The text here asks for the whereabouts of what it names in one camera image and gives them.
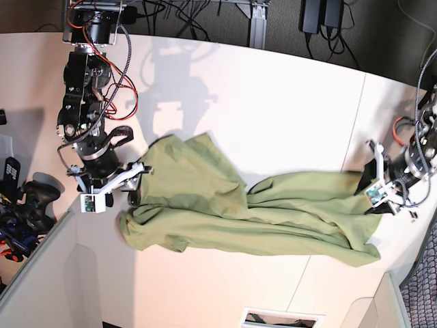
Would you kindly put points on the green t-shirt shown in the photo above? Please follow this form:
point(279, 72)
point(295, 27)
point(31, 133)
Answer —
point(194, 197)

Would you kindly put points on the grey partition panel left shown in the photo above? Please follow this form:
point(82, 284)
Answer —
point(57, 286)

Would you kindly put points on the black power adapter left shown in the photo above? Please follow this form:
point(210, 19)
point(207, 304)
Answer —
point(310, 13)

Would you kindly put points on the grey partition panel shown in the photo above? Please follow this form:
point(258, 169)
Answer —
point(385, 309)
point(57, 286)

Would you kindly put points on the black remote control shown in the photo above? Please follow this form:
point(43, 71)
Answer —
point(9, 184)

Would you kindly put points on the blue orange clamp tools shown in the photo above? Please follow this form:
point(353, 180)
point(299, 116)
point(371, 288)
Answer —
point(16, 234)

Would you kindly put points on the black power adapter right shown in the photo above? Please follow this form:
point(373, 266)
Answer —
point(333, 13)

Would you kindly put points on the white cable grommet tray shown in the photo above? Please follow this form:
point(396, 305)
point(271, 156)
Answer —
point(254, 317)

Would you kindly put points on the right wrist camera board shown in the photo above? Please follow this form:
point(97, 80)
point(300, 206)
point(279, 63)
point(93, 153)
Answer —
point(88, 204)

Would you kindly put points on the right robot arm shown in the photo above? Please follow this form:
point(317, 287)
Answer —
point(91, 82)

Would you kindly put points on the white paper sheet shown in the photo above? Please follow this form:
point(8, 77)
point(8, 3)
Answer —
point(6, 146)

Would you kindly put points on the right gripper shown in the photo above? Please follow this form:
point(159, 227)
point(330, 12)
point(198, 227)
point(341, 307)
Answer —
point(102, 175)

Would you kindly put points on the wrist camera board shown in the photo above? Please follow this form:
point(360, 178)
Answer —
point(88, 204)
point(376, 194)

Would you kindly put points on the black game controller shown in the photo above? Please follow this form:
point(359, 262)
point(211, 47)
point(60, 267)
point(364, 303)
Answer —
point(38, 196)

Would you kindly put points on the aluminium frame post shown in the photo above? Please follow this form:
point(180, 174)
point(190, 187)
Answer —
point(257, 13)

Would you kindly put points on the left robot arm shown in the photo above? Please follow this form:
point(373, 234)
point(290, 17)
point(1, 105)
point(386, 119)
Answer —
point(424, 134)

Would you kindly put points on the black power adapter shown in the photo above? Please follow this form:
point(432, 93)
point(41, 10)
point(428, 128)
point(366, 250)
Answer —
point(310, 13)
point(333, 13)

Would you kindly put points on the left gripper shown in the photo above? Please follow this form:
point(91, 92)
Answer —
point(398, 175)

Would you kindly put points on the grey partition panel right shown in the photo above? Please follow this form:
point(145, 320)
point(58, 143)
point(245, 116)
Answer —
point(385, 309)

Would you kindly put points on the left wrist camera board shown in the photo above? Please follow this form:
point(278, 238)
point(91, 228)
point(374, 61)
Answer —
point(376, 194)

